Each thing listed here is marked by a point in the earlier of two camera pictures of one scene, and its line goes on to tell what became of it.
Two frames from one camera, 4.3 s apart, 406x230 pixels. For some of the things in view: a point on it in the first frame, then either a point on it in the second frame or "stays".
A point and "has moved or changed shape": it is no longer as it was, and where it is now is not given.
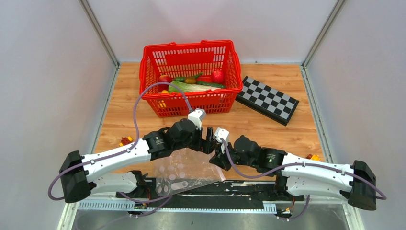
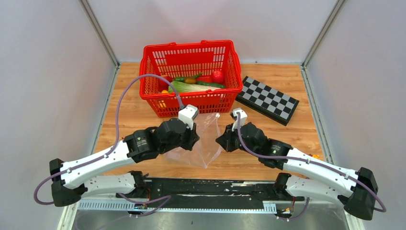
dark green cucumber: [217, 85] stays
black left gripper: [206, 146] -> [193, 138]
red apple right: [218, 76] stays
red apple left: [164, 78] stays
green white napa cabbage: [177, 86] stays
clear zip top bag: [188, 171] has moved or changed shape
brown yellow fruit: [190, 81] stays
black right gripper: [219, 159] -> [225, 140]
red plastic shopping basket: [209, 71] stays
